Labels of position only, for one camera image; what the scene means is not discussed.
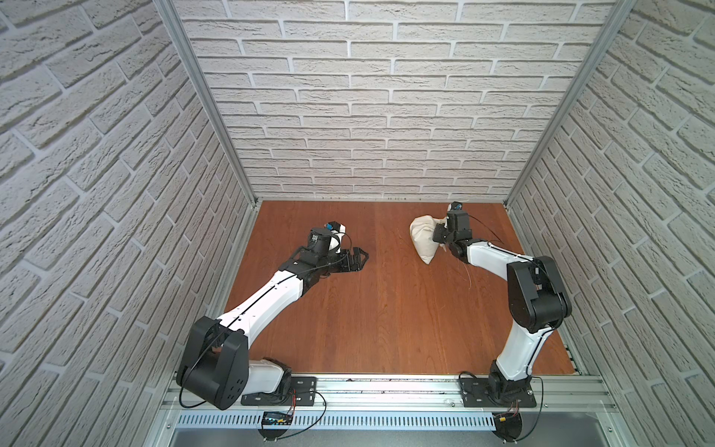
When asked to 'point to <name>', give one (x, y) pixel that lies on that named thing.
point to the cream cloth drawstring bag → (422, 229)
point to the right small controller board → (508, 426)
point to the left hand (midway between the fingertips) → (355, 249)
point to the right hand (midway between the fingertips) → (430, 226)
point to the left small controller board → (276, 418)
